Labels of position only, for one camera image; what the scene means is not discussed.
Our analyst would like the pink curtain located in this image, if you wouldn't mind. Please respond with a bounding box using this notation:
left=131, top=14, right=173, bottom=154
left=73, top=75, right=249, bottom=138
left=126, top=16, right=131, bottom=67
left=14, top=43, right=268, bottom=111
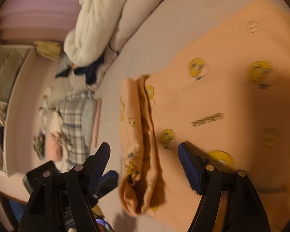
left=0, top=0, right=80, bottom=44

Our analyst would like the mint green folded towel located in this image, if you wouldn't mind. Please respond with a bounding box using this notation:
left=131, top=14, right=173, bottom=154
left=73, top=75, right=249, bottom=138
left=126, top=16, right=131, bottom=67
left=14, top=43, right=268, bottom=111
left=82, top=100, right=97, bottom=147

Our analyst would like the white fluffy goose plush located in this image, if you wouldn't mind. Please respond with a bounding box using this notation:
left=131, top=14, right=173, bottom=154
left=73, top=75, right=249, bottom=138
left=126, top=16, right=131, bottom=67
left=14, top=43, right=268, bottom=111
left=64, top=0, right=127, bottom=67

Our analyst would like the white open wardrobe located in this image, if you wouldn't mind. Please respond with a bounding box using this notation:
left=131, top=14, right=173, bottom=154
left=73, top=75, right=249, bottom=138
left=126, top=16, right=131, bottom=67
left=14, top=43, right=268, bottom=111
left=0, top=45, right=37, bottom=177

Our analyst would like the black hair tie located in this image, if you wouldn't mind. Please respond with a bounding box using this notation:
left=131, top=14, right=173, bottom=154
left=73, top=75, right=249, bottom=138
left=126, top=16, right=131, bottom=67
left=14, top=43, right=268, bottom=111
left=107, top=42, right=120, bottom=56

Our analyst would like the dark navy garment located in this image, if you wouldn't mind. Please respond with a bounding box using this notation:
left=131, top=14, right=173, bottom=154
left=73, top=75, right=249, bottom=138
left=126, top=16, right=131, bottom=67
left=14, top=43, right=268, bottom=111
left=55, top=55, right=104, bottom=85

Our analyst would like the lilac rolled duvet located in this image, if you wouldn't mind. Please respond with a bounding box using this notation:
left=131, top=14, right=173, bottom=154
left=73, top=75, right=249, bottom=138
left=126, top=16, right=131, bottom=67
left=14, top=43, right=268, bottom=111
left=69, top=0, right=184, bottom=90

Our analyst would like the peach cartoon print garment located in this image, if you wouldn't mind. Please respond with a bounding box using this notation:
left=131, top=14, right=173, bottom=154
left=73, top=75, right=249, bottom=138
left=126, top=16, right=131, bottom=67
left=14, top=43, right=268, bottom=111
left=118, top=0, right=290, bottom=231

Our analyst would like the yellow straw broom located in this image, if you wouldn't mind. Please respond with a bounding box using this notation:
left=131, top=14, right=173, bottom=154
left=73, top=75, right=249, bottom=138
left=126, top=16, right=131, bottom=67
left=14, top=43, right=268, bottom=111
left=34, top=41, right=61, bottom=61

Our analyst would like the plaid grey pillow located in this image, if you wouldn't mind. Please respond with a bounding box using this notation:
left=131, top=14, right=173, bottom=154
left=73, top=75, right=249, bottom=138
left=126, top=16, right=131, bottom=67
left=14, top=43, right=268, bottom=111
left=59, top=91, right=96, bottom=167

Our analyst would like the clothes pile on floor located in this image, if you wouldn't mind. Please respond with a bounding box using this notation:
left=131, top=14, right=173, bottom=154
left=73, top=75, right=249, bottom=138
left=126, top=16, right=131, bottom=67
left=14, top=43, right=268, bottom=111
left=33, top=85, right=65, bottom=171

